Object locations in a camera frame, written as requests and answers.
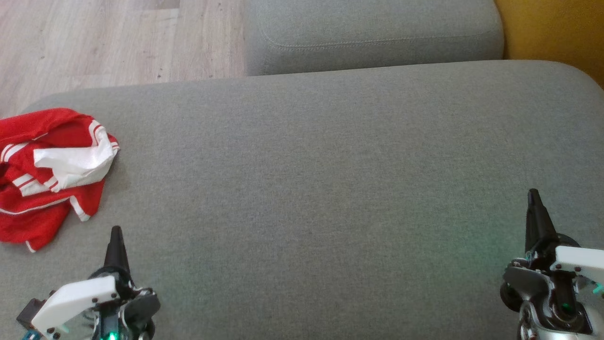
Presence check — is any large grey sofa seat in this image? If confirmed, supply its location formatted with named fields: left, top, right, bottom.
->
left=0, top=60, right=604, bottom=340

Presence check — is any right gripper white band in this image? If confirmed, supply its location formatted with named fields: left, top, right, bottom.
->
left=500, top=189, right=604, bottom=334

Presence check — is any large yellow sofa cushion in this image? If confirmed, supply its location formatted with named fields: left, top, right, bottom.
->
left=493, top=0, right=604, bottom=89

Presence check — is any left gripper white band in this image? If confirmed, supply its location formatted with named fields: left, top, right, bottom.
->
left=31, top=226, right=161, bottom=340

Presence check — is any red basketball jersey white trim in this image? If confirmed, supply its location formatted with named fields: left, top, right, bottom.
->
left=0, top=108, right=120, bottom=195

